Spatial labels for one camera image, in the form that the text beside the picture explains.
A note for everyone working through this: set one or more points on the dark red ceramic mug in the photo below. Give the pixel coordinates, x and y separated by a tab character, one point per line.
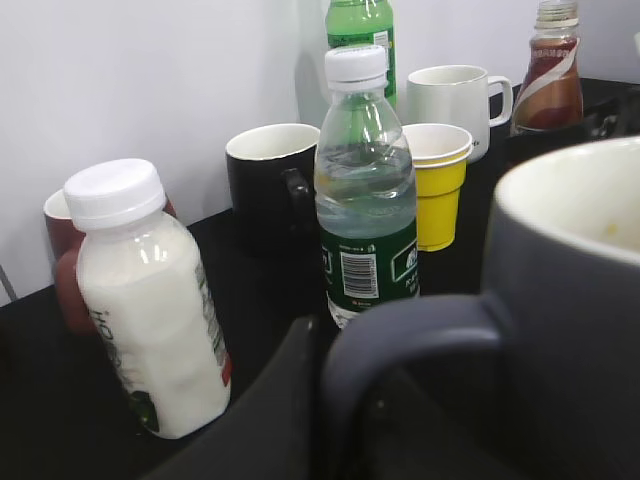
66	241

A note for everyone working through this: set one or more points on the yellow paper cup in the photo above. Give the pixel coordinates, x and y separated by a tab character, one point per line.
439	153

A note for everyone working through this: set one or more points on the clear water bottle green label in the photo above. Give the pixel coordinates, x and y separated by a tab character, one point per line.
365	188

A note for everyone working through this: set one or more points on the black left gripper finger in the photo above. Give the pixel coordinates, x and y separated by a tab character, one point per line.
267	432

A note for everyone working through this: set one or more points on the white milk bottle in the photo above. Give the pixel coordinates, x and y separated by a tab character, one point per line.
140	274

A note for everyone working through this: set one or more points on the brown coffee drink bottle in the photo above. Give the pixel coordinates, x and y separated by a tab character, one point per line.
550	96

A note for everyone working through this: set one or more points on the black ceramic mug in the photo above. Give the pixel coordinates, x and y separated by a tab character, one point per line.
271	179

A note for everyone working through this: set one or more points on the grey ceramic mug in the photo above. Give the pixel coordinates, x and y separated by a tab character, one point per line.
559	303

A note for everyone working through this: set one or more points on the green sprite bottle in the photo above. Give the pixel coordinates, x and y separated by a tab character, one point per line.
351	22

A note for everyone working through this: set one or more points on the white ceramic mug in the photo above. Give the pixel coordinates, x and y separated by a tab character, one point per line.
459	95

